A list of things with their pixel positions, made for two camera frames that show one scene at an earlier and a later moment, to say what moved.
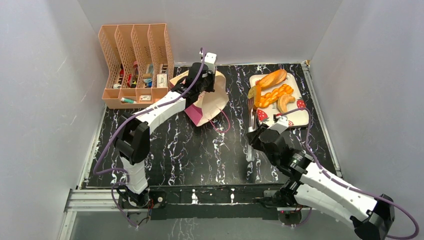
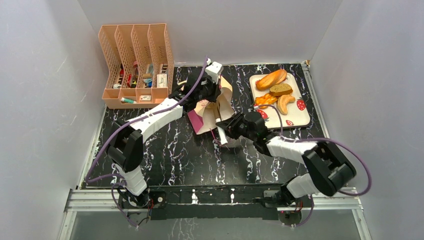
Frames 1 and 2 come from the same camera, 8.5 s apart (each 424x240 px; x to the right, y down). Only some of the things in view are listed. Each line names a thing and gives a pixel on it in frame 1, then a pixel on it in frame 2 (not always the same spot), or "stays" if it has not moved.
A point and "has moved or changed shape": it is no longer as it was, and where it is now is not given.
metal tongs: [253, 124] → [223, 140]
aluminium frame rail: [80, 200] stays
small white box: [161, 80] stays
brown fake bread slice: [255, 92] → [280, 89]
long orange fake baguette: [272, 78] stays
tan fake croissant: [283, 101] stays
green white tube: [128, 100] stays
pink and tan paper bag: [210, 103] has moved or changed shape
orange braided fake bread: [271, 98] stays
